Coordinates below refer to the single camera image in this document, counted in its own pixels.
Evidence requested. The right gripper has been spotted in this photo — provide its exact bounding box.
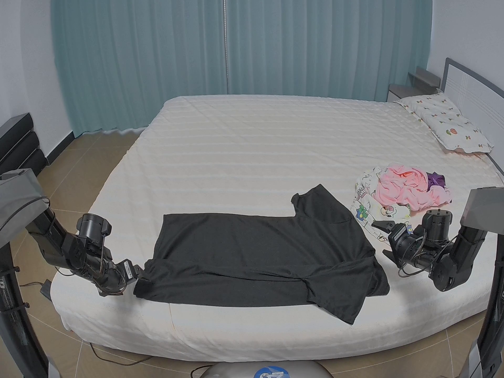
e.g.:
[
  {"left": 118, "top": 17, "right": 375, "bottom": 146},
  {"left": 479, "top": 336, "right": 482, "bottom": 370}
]
[{"left": 371, "top": 220, "right": 429, "bottom": 270}]

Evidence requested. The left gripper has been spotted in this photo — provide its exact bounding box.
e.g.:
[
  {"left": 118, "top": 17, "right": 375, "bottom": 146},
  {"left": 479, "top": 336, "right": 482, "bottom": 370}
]
[{"left": 93, "top": 264, "right": 145, "bottom": 297}]

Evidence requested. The black T-shirt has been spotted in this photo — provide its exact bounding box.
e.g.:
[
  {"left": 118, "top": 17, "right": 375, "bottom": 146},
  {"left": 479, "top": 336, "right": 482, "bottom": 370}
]
[{"left": 133, "top": 183, "right": 391, "bottom": 326}]

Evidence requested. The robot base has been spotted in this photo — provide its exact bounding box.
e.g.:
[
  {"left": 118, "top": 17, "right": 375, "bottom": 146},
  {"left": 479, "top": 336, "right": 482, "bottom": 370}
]
[{"left": 192, "top": 361, "right": 340, "bottom": 378}]

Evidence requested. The pile of clothes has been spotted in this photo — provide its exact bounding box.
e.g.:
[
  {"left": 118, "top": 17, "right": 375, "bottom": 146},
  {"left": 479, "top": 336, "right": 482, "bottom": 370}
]
[{"left": 351, "top": 164, "right": 453, "bottom": 244}]

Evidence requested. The bed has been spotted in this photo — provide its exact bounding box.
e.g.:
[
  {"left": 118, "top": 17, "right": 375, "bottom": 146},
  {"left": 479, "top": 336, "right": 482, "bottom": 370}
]
[{"left": 51, "top": 57, "right": 504, "bottom": 363}]

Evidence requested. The white printed pillow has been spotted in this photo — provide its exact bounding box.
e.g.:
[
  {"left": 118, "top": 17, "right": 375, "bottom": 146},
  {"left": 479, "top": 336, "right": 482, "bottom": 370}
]
[{"left": 395, "top": 93, "right": 495, "bottom": 155}]

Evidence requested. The grey bedside table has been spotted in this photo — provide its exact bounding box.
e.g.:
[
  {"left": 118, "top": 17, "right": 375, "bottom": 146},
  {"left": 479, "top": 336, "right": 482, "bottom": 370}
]
[{"left": 388, "top": 67, "right": 442, "bottom": 104}]

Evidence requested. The black chest of drawers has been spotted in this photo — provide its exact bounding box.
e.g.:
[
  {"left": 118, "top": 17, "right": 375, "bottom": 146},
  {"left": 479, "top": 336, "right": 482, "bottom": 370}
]
[{"left": 0, "top": 112, "right": 50, "bottom": 177}]

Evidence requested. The blue-green curtain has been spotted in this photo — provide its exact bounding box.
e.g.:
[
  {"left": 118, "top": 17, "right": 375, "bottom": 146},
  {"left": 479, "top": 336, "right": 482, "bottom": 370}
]
[
  {"left": 50, "top": 0, "right": 228, "bottom": 136},
  {"left": 225, "top": 0, "right": 433, "bottom": 102}
]

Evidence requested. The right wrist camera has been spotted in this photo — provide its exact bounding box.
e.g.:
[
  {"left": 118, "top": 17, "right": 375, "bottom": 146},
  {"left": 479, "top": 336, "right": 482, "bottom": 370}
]
[{"left": 390, "top": 223, "right": 416, "bottom": 248}]

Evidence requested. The black cable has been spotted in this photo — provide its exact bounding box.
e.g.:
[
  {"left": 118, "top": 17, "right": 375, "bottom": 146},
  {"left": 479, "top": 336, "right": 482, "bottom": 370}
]
[{"left": 88, "top": 340, "right": 153, "bottom": 364}]

